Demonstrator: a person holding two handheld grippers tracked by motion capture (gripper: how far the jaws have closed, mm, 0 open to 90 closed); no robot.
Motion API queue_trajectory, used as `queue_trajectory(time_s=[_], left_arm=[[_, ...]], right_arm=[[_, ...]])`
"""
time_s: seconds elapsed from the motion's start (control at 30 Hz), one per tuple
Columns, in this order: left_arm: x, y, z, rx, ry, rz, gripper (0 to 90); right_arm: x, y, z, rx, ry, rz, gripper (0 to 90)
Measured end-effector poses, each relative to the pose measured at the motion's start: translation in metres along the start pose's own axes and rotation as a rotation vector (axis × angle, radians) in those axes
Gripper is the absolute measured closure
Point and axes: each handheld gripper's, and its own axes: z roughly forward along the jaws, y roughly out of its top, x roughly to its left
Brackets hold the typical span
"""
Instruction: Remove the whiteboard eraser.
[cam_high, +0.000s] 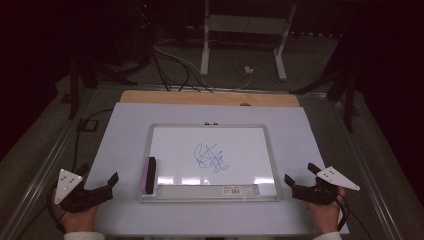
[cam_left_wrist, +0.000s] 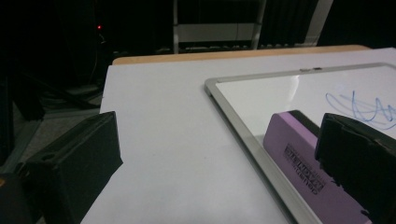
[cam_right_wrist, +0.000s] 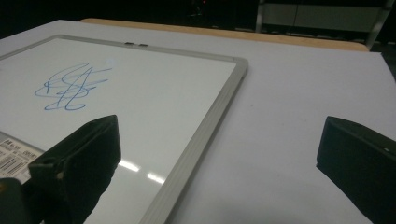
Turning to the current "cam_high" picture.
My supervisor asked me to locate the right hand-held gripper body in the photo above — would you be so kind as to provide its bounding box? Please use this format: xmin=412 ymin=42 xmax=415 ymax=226
xmin=291 ymin=165 xmax=361 ymax=206

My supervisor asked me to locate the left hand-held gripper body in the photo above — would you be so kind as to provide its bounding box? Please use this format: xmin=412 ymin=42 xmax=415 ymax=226
xmin=54 ymin=168 xmax=114 ymax=213

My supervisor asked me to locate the purple whiteboard eraser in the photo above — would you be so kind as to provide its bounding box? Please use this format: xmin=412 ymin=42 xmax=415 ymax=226
xmin=140 ymin=156 xmax=157 ymax=196

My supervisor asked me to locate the silver framed whiteboard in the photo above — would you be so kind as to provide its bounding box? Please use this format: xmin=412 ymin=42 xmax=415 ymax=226
xmin=135 ymin=123 xmax=283 ymax=204

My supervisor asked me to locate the person's right hand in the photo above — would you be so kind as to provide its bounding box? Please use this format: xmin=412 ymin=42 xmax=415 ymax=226
xmin=306 ymin=186 xmax=348 ymax=236

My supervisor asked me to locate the person's left hand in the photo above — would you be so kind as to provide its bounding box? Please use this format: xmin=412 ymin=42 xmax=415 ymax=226
xmin=52 ymin=187 xmax=101 ymax=234

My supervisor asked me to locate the large white table sheet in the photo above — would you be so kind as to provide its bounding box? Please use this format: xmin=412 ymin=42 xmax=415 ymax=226
xmin=67 ymin=101 xmax=350 ymax=237

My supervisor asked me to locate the black tripod stand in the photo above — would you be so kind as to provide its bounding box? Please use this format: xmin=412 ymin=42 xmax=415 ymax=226
xmin=289 ymin=33 xmax=360 ymax=134
xmin=64 ymin=54 xmax=138 ymax=121

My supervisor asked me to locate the dark equipment rack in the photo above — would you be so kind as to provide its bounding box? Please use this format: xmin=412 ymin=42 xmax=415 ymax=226
xmin=131 ymin=0 xmax=159 ymax=69

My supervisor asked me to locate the white metal stand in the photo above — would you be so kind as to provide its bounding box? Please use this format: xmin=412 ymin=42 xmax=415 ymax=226
xmin=199 ymin=0 xmax=298 ymax=82

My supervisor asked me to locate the long black floor cable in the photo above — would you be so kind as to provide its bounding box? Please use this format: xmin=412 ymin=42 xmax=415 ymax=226
xmin=71 ymin=108 xmax=115 ymax=174

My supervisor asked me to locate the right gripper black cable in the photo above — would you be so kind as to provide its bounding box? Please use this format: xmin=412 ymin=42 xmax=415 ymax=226
xmin=334 ymin=194 xmax=352 ymax=233

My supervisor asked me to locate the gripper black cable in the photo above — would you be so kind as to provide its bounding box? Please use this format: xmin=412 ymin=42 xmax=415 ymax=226
xmin=45 ymin=188 xmax=68 ymax=234
xmin=334 ymin=194 xmax=352 ymax=233

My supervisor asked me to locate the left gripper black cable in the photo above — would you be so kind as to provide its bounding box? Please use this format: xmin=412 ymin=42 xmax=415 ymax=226
xmin=45 ymin=188 xmax=68 ymax=234

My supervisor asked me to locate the aluminium rail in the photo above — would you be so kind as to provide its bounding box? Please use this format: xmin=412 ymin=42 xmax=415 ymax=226
xmin=0 ymin=87 xmax=99 ymax=240
xmin=328 ymin=96 xmax=404 ymax=240

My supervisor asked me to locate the small black square frame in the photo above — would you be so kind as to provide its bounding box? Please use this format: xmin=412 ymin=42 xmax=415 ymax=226
xmin=76 ymin=118 xmax=100 ymax=133

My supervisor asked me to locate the white plug with cable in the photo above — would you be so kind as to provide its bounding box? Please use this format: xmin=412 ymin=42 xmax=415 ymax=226
xmin=213 ymin=65 xmax=255 ymax=92

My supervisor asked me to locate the bundle of black cables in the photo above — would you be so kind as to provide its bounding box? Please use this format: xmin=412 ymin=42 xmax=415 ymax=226
xmin=150 ymin=41 xmax=214 ymax=94

